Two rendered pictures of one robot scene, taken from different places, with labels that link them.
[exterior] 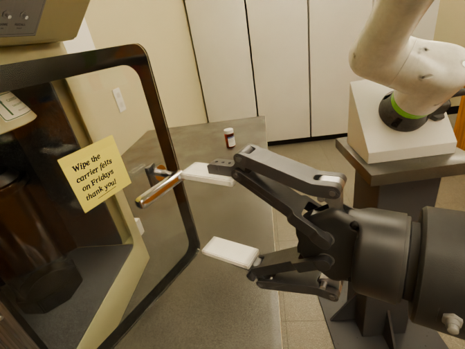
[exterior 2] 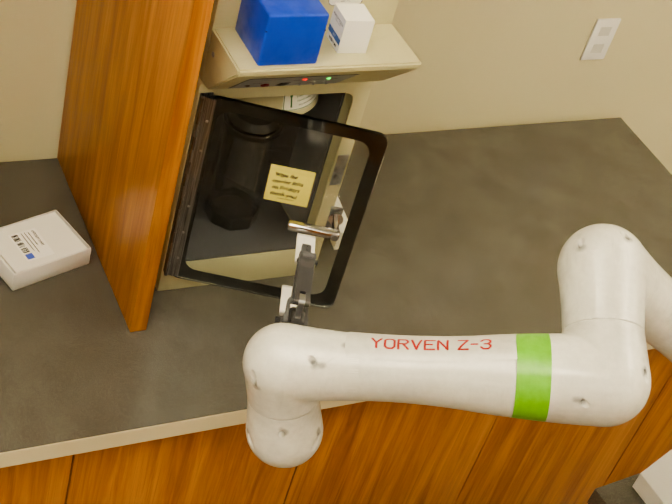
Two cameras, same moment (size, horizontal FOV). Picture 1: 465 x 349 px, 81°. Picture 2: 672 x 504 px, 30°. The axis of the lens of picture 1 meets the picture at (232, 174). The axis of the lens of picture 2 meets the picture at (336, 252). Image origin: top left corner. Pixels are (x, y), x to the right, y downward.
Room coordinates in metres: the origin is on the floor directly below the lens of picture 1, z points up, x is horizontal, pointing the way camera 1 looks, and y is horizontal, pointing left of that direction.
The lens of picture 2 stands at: (-0.79, -1.08, 2.53)
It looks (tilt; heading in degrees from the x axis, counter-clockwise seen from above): 40 degrees down; 44
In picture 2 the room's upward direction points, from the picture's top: 18 degrees clockwise
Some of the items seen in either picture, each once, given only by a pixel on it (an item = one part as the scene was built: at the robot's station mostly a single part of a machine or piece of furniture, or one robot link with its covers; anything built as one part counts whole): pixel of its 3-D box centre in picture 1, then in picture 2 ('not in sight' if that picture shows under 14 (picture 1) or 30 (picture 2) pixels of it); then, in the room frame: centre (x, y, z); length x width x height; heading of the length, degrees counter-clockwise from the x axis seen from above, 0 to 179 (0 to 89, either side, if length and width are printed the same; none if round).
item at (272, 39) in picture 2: not in sight; (281, 22); (0.26, 0.21, 1.56); 0.10 x 0.10 x 0.09; 81
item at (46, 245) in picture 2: not in sight; (35, 249); (0.02, 0.44, 0.96); 0.16 x 0.12 x 0.04; 8
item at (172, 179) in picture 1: (155, 185); (315, 224); (0.36, 0.12, 1.20); 0.10 x 0.05 x 0.03; 144
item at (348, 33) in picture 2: not in sight; (350, 28); (0.38, 0.19, 1.54); 0.05 x 0.05 x 0.06; 77
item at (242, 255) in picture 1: (230, 251); (289, 301); (0.26, 0.02, 1.14); 0.07 x 0.03 x 0.01; 54
